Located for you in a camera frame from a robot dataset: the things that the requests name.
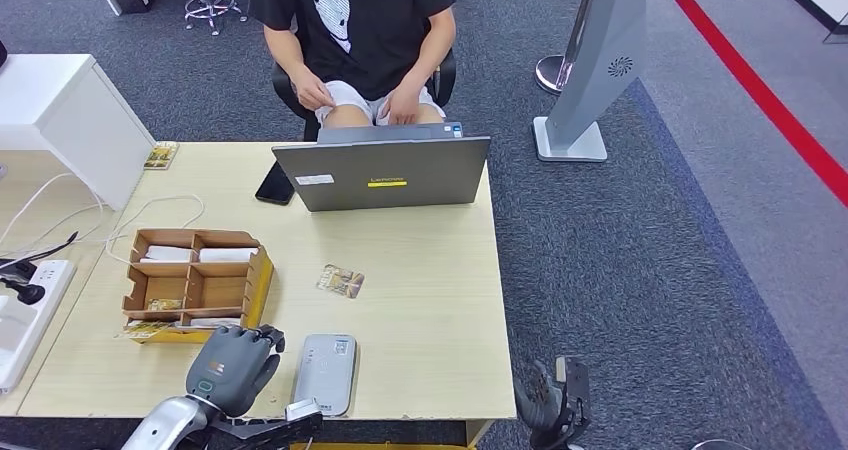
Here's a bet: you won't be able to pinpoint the grey card reader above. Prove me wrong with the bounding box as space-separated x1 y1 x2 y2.
292 333 358 418

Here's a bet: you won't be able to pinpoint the white power strip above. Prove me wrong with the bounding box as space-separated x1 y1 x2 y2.
0 259 77 395

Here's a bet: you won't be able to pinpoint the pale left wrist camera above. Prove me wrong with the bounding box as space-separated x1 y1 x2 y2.
284 398 324 424

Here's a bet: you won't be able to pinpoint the black office chair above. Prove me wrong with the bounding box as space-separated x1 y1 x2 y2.
271 48 458 142

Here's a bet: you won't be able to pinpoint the gold card under organizer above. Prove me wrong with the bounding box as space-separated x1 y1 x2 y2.
115 321 180 341

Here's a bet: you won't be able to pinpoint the black smartphone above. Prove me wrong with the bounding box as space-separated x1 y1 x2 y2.
254 160 297 206

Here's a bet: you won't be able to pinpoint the wooden card organizer box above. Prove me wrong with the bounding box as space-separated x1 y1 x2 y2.
121 228 276 346

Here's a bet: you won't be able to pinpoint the grey laptop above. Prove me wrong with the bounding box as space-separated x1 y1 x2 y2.
271 122 492 214

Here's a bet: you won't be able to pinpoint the chrome stanchion post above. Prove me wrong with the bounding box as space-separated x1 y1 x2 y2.
535 0 601 96

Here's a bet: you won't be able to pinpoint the thin black cable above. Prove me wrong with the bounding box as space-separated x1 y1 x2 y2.
0 231 79 269

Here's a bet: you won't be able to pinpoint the white cabinet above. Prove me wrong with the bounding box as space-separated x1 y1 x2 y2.
0 54 157 212

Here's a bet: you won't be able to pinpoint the black left camera bracket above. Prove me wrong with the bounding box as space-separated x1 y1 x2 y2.
210 412 325 450

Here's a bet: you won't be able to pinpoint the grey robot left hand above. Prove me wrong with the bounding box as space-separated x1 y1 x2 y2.
185 324 287 419

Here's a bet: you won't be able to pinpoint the white card stack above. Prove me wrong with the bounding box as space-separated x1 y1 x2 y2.
139 245 193 264
198 247 258 264

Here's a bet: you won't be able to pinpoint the long white cable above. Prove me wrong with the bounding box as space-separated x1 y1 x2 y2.
0 171 107 250

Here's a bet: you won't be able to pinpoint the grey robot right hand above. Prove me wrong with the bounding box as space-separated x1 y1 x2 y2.
513 359 562 435

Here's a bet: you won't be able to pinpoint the chrome stool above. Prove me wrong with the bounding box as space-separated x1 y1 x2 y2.
183 0 249 38

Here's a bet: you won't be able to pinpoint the gold patterned room key card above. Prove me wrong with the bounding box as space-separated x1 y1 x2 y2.
315 264 366 301

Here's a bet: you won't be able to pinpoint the grey kiosk stand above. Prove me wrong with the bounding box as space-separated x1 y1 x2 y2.
533 0 649 163

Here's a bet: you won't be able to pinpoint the person's right hand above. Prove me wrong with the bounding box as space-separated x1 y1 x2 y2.
291 69 337 112

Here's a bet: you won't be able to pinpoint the person's left hand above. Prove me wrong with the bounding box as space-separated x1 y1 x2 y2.
384 79 425 127

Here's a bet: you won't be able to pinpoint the white cards in slot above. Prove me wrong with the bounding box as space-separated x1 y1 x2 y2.
175 317 243 330

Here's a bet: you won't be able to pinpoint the person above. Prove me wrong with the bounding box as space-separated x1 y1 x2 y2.
248 0 458 129

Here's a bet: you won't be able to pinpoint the light wood desk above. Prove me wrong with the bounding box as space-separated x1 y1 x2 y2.
16 140 518 448

